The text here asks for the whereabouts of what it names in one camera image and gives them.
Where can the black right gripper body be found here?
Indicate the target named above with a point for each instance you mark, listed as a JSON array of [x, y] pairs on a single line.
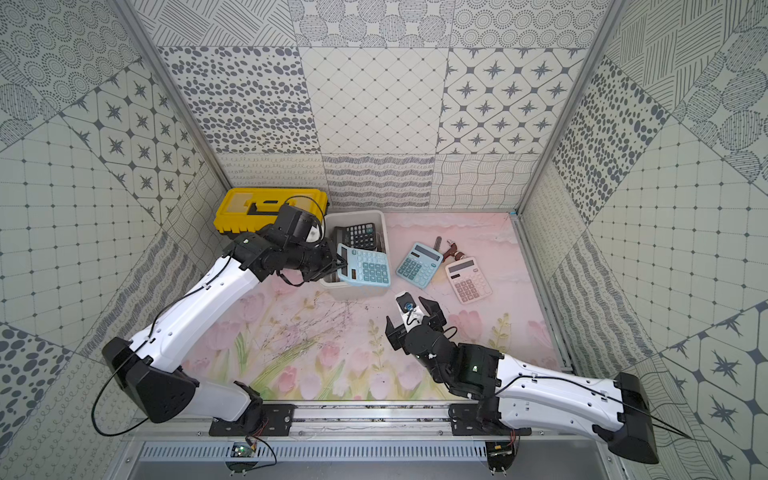
[[414, 330]]

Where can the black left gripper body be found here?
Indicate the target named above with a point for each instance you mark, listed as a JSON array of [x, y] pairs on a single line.
[[324, 263]]

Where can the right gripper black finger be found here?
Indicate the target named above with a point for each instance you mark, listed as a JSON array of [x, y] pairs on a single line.
[[433, 314], [394, 334]]

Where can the light blue calculator back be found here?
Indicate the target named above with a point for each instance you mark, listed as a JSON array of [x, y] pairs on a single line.
[[363, 268]]

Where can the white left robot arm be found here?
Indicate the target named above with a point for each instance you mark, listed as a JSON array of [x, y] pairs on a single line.
[[148, 366]]

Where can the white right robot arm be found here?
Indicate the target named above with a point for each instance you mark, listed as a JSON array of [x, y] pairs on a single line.
[[513, 394]]

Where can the white plastic storage box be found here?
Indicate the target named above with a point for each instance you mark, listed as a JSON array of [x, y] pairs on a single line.
[[338, 289]]

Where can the teal calculator face up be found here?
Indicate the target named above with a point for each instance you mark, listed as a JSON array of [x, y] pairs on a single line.
[[419, 265]]

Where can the yellow and black toolbox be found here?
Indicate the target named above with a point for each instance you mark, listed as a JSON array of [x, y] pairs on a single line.
[[250, 209]]

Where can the floral pink table mat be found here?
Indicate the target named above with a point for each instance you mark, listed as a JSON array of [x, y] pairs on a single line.
[[294, 341]]

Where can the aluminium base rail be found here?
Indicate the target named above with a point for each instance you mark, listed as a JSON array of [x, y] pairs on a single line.
[[380, 431]]

